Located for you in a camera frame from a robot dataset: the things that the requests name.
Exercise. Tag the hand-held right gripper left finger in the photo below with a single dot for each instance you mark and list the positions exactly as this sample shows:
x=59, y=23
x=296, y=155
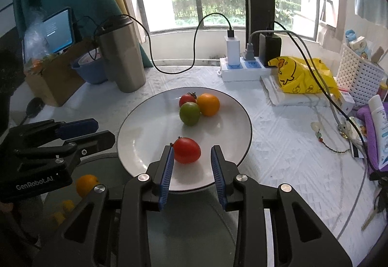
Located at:
x=166, y=177

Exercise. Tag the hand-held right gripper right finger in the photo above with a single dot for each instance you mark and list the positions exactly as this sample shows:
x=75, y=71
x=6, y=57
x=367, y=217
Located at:
x=219, y=179

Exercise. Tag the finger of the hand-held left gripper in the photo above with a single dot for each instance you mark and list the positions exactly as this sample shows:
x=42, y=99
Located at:
x=94, y=139
x=79, y=128

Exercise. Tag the large red tomato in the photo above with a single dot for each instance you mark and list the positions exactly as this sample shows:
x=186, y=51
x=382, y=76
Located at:
x=187, y=151

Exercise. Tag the small yellow fruit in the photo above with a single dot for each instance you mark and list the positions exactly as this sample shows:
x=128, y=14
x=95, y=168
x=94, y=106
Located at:
x=58, y=218
x=68, y=205

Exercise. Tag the white plate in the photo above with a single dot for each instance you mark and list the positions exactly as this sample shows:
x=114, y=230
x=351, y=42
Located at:
x=151, y=133

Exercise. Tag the orange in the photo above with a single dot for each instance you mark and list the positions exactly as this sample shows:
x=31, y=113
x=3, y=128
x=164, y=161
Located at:
x=208, y=105
x=86, y=185

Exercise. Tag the cardboard box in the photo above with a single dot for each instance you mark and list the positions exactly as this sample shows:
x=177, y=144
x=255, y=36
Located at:
x=57, y=85

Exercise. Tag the black round object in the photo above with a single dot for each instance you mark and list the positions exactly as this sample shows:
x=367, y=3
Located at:
x=34, y=106

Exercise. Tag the grey round mat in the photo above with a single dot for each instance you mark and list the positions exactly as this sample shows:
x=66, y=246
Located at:
x=191, y=224

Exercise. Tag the blue plastic basin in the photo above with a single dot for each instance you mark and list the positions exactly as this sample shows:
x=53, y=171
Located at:
x=89, y=73

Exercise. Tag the green tomato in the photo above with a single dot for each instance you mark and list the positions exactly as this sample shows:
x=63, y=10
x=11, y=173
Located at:
x=190, y=114

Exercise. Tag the white bowl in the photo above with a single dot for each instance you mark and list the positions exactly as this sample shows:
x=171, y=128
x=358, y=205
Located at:
x=88, y=58

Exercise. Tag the small red tomato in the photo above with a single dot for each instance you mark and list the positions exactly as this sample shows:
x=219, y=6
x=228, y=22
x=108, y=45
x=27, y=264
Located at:
x=186, y=99

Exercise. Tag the steel tumbler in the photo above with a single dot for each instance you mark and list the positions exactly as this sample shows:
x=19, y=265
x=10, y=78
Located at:
x=122, y=55

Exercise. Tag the clear plastic bag with oranges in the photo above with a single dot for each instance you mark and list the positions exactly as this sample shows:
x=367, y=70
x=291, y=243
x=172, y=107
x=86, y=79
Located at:
x=36, y=49

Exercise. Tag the tablet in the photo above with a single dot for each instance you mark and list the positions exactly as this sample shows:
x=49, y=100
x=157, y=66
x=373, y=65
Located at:
x=59, y=30

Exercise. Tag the white power strip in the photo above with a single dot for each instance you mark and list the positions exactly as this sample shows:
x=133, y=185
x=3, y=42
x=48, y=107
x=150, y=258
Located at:
x=242, y=71

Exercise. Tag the folded white cloth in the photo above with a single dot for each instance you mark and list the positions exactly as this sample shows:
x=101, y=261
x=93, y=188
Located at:
x=297, y=100

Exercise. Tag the grey plug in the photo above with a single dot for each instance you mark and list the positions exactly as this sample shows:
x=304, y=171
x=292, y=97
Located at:
x=249, y=53

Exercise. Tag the white charger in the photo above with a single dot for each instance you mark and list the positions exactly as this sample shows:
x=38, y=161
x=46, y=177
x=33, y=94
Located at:
x=232, y=49

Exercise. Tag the yellow cloth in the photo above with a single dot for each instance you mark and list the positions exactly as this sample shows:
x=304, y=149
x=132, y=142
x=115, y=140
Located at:
x=300, y=73

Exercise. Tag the black charger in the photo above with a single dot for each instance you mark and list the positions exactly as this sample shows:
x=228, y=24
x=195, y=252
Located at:
x=272, y=49

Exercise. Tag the small white box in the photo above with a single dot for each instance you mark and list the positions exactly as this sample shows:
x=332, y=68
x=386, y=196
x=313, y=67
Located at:
x=345, y=102

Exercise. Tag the purple cloth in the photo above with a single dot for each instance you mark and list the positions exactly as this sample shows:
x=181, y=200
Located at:
x=365, y=115

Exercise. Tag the white tube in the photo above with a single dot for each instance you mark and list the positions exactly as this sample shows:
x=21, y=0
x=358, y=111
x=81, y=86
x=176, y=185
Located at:
x=379, y=127

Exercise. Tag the white perforated basket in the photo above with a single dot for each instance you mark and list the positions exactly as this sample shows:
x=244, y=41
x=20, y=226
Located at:
x=360, y=76

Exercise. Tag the wipes pack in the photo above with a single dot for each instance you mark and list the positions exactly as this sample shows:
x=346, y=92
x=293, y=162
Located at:
x=359, y=44

